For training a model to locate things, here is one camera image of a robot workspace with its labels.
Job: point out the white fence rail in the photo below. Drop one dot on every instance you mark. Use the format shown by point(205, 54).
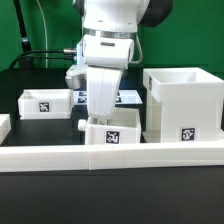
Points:
point(5, 126)
point(99, 157)

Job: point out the white left fence rail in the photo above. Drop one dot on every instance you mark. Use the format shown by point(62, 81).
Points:
point(5, 126)

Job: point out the white front drawer box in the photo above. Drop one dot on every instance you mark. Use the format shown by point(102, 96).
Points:
point(123, 128)

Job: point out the white drawer box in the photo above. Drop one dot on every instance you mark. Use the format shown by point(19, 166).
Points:
point(123, 128)
point(46, 104)

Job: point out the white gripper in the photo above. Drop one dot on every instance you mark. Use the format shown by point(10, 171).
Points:
point(104, 61)

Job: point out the marker sheet on table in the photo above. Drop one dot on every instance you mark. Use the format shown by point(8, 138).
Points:
point(123, 97)

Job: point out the black stand pole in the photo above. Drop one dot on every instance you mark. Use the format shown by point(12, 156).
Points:
point(26, 63)

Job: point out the white drawer cabinet frame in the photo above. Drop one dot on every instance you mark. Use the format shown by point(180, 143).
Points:
point(183, 105)

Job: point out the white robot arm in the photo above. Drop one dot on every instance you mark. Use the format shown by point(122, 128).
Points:
point(119, 19)

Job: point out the white front fence rail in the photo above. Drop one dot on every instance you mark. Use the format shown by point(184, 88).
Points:
point(99, 157)

